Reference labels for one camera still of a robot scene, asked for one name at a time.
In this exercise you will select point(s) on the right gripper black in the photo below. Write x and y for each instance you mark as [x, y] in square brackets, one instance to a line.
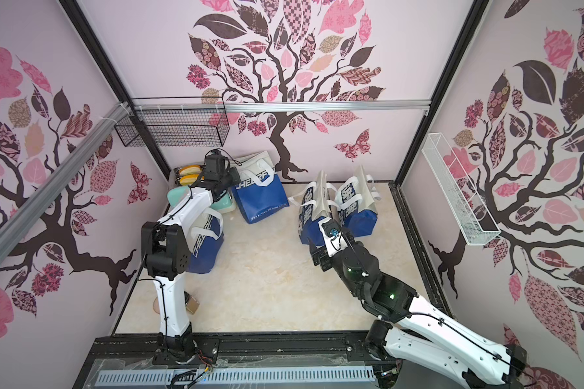
[319, 250]

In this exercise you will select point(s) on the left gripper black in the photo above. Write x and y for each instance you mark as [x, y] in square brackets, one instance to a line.
[235, 179]

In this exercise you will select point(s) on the takeout bag blue beige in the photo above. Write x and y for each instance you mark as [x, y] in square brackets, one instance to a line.
[205, 240]
[314, 204]
[356, 203]

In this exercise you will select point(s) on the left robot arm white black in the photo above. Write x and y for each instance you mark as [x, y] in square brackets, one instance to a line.
[167, 247]

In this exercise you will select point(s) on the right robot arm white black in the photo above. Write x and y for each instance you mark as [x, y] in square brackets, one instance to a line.
[408, 326]

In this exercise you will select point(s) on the mint green toaster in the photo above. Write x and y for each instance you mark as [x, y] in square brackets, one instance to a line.
[184, 198]

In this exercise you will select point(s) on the rear bread slice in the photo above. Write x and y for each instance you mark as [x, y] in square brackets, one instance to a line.
[188, 170]

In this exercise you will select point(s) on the bread slice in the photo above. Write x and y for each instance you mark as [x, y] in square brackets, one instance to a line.
[187, 180]
[188, 170]

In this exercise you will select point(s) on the front bread slice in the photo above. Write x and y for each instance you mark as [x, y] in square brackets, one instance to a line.
[187, 180]

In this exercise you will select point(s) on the small jar with dark lid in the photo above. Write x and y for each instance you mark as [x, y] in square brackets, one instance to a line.
[191, 304]

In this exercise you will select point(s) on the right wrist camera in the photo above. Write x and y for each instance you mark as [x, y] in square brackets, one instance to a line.
[332, 236]

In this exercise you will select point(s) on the black wire basket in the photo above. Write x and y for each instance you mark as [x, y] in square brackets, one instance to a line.
[198, 123]

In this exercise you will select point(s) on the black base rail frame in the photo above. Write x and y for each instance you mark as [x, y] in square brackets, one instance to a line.
[139, 352]

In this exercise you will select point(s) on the white wire shelf basket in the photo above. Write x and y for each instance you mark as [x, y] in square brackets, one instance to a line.
[450, 167]

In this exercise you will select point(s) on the white slotted cable duct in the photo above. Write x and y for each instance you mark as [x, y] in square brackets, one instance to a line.
[235, 377]

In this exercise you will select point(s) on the aluminium rail left wall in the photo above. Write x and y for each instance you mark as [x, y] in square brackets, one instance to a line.
[33, 208]

